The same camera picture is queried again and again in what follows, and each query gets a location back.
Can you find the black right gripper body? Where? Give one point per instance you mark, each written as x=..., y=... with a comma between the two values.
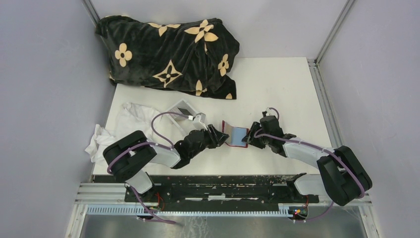
x=256, y=137

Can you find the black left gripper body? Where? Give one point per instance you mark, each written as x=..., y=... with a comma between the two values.
x=209, y=141

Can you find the red leather card holder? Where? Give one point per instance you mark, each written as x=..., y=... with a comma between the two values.
x=236, y=134

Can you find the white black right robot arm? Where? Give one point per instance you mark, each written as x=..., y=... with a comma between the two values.
x=306, y=184

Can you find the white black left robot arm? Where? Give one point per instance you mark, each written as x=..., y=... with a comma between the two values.
x=127, y=157

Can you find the stack of cards in box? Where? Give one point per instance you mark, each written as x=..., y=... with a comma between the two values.
x=184, y=110

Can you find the white plastic card box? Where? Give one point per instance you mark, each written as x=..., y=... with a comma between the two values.
x=185, y=117

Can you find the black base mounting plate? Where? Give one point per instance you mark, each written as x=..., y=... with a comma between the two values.
x=224, y=193

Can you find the white crumpled cloth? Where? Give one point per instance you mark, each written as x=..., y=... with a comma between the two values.
x=130, y=118

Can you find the black floral blanket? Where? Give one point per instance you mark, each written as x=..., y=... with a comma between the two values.
x=192, y=58

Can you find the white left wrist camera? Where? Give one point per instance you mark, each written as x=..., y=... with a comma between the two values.
x=198, y=121

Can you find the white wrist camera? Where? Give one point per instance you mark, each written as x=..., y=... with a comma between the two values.
x=268, y=112
x=198, y=121

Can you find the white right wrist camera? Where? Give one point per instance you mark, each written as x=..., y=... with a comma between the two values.
x=268, y=112

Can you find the aluminium frame rail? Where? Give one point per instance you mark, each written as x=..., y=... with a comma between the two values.
x=323, y=95

